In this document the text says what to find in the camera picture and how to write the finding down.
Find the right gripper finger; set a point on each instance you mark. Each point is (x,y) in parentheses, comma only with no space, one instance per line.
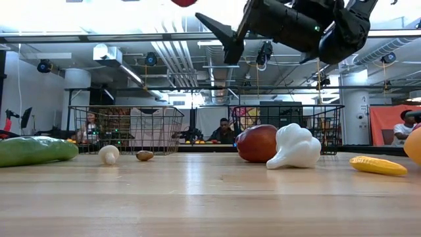
(230,39)

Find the silver flexible duct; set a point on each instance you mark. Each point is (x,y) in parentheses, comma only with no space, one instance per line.
(385,49)

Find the black distant frame beam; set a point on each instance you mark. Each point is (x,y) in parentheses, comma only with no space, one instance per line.
(296,88)

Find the green toy cucumber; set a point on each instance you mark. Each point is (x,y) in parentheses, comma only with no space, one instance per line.
(33,151)

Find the white ceiling air unit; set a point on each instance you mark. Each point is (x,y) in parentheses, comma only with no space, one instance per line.
(107,54)

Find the black background stand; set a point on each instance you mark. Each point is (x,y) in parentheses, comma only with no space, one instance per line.
(192,112)

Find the small toy kiwi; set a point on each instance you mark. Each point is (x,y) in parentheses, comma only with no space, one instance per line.
(144,156)

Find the bright red toy apple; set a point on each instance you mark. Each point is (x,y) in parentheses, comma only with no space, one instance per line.
(184,2)

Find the grey overhead frame beam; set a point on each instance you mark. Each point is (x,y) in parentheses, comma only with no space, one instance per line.
(131,37)

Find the black table frame rails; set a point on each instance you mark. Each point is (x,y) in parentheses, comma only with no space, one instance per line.
(207,148)

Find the white ceiling light fixture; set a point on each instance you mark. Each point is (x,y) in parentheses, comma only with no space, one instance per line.
(210,43)

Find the black hanging ceiling camera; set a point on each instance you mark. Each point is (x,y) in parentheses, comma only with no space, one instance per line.
(150,59)
(388,58)
(43,66)
(264,52)

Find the black monitor back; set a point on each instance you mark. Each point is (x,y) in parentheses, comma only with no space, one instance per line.
(279,103)

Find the black vertical post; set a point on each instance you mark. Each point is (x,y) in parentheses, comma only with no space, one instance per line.
(2,82)

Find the silver ribbed ceiling duct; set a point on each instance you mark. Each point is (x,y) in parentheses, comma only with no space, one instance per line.
(215,54)

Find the dark red round toy fruit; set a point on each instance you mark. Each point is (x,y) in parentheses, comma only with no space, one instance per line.
(256,143)

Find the orange toy citrus fruit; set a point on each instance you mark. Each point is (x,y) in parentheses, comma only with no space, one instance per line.
(414,148)

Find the yellow toy corn cob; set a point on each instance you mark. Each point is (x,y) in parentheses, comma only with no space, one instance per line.
(378,166)

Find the white toy mushroom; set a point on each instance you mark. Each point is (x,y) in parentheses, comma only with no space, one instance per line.
(108,154)

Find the person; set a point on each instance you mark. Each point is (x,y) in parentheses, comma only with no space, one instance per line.
(223,131)
(89,126)
(402,131)

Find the orange-red hanging cloth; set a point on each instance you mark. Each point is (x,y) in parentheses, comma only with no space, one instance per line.
(383,125)

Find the white round column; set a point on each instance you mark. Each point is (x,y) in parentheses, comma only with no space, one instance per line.
(77,98)
(355,112)

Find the colourful wall poster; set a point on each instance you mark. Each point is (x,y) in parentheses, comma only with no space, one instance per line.
(246,116)

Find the white toy garlic bulb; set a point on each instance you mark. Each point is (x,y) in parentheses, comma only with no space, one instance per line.
(296,146)

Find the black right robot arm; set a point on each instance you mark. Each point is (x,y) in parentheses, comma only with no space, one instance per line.
(345,33)

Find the black monitor on arm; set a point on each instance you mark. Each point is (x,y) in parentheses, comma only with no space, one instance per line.
(26,116)

